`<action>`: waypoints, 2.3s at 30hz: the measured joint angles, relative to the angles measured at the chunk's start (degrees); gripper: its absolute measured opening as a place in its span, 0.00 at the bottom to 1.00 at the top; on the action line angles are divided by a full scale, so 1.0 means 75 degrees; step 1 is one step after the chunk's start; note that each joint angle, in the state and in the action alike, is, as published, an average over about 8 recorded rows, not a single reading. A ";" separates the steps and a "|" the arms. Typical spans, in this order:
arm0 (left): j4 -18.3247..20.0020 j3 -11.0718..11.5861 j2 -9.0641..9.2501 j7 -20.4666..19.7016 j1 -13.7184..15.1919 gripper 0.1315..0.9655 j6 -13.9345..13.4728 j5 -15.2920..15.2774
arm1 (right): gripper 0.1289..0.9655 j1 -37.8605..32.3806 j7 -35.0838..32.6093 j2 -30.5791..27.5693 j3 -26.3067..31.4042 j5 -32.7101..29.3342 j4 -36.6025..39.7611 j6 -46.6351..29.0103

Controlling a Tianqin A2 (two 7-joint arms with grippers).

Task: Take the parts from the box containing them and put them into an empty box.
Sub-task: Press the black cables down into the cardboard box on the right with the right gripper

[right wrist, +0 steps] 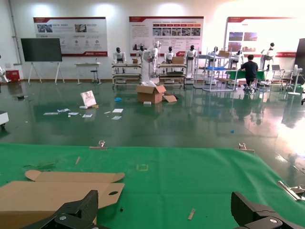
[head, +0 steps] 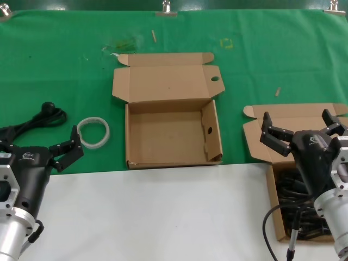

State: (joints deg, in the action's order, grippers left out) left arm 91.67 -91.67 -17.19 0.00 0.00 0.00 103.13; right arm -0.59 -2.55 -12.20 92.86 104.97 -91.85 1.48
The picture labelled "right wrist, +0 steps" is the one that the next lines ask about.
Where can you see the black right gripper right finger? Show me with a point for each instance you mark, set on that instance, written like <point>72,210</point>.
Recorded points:
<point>247,212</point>

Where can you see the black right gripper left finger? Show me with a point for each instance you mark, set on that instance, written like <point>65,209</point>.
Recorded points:
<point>78,210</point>

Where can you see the white industrial robot arm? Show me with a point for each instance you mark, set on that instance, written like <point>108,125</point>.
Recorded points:
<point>3,73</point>

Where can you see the brown cardboard mailer box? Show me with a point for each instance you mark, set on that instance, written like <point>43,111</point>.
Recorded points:
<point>35,195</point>

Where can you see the small white box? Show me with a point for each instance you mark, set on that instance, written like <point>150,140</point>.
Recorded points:
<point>83,107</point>

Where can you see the large open cardboard box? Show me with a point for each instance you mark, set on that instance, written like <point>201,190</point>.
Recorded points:
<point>147,95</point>

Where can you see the red box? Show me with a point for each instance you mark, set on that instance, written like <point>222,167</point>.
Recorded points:
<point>12,75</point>

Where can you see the small cardboard box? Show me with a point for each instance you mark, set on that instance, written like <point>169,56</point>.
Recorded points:
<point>135,61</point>

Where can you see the flat cardboard box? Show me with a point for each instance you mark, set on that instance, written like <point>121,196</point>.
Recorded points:
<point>224,53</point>

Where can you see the closed cardboard box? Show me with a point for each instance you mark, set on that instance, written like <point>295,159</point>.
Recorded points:
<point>178,60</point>

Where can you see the small wooden stick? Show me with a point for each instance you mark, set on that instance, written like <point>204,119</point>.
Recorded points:
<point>191,214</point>

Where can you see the green tablecloth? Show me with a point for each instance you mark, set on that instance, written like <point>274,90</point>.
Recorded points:
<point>178,186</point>

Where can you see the plain white paper sheet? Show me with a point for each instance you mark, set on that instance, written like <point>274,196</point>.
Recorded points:
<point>117,110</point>

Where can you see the white sign on floor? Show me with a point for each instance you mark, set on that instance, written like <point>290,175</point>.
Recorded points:
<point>88,99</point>

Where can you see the blue crumpled cloth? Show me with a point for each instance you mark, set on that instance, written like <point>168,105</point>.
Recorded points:
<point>118,99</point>

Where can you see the white wheeled cabinet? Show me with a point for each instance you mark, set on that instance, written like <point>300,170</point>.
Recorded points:
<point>3,117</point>

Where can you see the small black floor object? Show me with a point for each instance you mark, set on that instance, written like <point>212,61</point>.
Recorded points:
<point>21,97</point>

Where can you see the white foam block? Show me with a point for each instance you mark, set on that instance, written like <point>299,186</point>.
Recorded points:
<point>147,103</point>

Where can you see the black stool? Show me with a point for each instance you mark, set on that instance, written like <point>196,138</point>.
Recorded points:
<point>95,76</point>

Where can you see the green panelled work table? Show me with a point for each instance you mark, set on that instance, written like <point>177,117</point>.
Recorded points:
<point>234,75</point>

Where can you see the flat cardboard piece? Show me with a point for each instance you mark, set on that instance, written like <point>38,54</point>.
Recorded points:
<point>170,97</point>

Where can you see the wheeled workbench rack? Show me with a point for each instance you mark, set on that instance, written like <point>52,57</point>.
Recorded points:
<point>171,76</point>
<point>126,76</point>

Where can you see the person in black shirt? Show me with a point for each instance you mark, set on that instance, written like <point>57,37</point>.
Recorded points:
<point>250,69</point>

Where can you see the white desk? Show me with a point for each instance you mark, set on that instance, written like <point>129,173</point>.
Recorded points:
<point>87,64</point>

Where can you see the blue tray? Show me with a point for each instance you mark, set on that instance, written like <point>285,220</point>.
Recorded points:
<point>215,68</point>

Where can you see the grey laptop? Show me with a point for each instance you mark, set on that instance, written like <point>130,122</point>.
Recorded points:
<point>276,67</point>

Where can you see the tall plastic-wrapped white robot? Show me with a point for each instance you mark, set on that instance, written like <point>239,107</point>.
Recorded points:
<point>145,71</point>

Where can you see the white humanoid robot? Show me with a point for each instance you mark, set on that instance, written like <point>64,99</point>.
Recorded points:
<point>141,51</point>
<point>238,57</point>
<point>190,56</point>
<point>269,53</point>
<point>169,56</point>
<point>118,56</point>
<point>215,50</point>

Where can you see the dark tall panel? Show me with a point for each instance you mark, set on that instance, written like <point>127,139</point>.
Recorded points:
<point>301,59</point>

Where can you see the black screen on stand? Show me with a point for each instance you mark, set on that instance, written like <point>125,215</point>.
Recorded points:
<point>40,50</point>

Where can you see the info board with round icons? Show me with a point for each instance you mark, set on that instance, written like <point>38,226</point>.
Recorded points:
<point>71,35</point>

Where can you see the info board with dark photos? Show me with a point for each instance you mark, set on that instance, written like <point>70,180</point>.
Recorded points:
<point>238,26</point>

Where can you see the info board with photo row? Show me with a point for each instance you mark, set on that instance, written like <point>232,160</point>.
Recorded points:
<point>143,31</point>

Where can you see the white pedestal fan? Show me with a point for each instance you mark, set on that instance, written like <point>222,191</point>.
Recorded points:
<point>297,70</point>

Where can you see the grey metal frame shelf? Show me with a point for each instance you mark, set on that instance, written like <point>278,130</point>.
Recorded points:
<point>207,56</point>

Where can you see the grey wall pipe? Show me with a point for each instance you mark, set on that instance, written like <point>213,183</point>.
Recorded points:
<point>14,35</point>

